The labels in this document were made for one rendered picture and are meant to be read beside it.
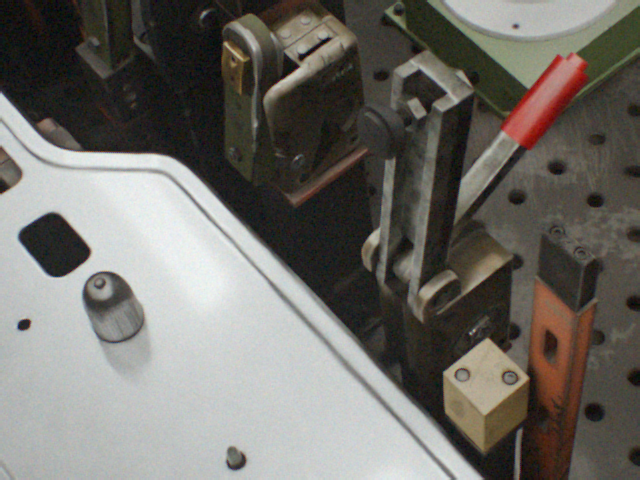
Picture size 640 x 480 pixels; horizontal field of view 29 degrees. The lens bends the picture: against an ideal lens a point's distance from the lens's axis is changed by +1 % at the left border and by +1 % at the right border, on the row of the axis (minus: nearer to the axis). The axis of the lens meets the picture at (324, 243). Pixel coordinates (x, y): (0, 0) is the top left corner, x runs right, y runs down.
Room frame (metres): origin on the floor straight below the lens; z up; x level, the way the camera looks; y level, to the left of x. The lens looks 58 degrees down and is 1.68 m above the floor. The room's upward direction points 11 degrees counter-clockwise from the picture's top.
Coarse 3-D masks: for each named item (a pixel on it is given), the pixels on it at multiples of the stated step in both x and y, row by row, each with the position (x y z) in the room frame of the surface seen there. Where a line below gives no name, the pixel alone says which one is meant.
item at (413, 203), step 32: (416, 64) 0.38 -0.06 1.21; (416, 96) 0.38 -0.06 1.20; (448, 96) 0.36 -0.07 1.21; (384, 128) 0.35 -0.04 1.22; (416, 128) 0.36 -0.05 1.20; (448, 128) 0.35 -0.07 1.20; (416, 160) 0.37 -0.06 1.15; (448, 160) 0.35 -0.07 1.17; (384, 192) 0.37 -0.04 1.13; (416, 192) 0.37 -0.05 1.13; (448, 192) 0.35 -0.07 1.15; (384, 224) 0.37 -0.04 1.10; (416, 224) 0.36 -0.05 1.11; (448, 224) 0.35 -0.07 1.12; (384, 256) 0.37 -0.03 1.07; (416, 256) 0.35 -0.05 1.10; (448, 256) 0.35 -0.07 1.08; (416, 288) 0.34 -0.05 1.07
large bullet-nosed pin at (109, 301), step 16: (96, 272) 0.41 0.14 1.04; (112, 272) 0.41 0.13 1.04; (96, 288) 0.40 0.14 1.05; (112, 288) 0.40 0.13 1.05; (128, 288) 0.40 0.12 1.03; (96, 304) 0.39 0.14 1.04; (112, 304) 0.39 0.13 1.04; (128, 304) 0.39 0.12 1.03; (96, 320) 0.39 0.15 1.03; (112, 320) 0.38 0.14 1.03; (128, 320) 0.39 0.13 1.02; (112, 336) 0.39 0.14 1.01; (128, 336) 0.39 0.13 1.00
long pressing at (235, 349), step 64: (0, 128) 0.57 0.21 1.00; (64, 192) 0.51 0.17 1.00; (128, 192) 0.50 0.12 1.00; (192, 192) 0.48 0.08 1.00; (0, 256) 0.47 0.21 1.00; (128, 256) 0.45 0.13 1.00; (192, 256) 0.44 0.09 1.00; (256, 256) 0.42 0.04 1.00; (0, 320) 0.42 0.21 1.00; (64, 320) 0.41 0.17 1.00; (192, 320) 0.39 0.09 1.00; (256, 320) 0.38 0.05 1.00; (320, 320) 0.37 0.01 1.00; (0, 384) 0.37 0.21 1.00; (64, 384) 0.36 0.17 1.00; (128, 384) 0.35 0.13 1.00; (192, 384) 0.35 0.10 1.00; (256, 384) 0.34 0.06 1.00; (320, 384) 0.33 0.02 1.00; (384, 384) 0.32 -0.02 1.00; (0, 448) 0.33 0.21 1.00; (64, 448) 0.32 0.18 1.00; (128, 448) 0.31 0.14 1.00; (192, 448) 0.30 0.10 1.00; (256, 448) 0.30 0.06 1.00; (320, 448) 0.29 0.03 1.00; (384, 448) 0.28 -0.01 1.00; (448, 448) 0.27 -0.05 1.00
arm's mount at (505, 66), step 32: (416, 0) 0.83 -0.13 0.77; (416, 32) 0.83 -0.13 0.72; (448, 32) 0.79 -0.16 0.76; (608, 32) 0.73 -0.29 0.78; (448, 64) 0.79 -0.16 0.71; (480, 64) 0.75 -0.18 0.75; (512, 64) 0.72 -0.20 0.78; (544, 64) 0.71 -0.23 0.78; (608, 64) 0.74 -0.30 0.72; (480, 96) 0.74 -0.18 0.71; (512, 96) 0.71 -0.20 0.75; (576, 96) 0.72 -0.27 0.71
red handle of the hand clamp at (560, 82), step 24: (552, 72) 0.42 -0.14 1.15; (576, 72) 0.41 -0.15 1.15; (528, 96) 0.41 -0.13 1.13; (552, 96) 0.40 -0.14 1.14; (504, 120) 0.41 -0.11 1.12; (528, 120) 0.40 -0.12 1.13; (552, 120) 0.40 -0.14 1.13; (504, 144) 0.39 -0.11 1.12; (528, 144) 0.39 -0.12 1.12; (480, 168) 0.39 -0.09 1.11; (504, 168) 0.38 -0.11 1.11; (480, 192) 0.38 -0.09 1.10; (456, 216) 0.37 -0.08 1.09; (408, 264) 0.36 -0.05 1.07
